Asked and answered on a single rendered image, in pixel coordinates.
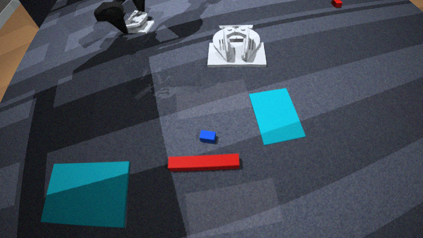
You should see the cyan flat rectangular plate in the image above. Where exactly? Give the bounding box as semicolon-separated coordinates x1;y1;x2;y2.
249;88;306;146

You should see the teal flat plate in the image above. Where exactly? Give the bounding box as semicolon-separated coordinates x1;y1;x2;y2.
41;161;130;228

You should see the small blue block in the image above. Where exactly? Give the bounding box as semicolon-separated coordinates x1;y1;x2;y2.
199;130;216;143

